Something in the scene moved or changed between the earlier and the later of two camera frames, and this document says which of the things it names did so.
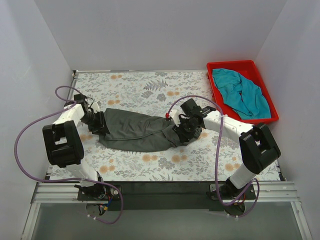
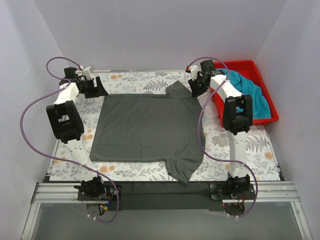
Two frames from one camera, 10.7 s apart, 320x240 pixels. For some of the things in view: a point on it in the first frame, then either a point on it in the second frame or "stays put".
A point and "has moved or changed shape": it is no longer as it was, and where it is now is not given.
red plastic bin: (248, 69) stays put
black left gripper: (100, 124) to (92, 87)
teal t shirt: (241, 95) stays put
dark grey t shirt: (132, 131) has moved or changed shape
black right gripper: (182, 135) to (197, 84)
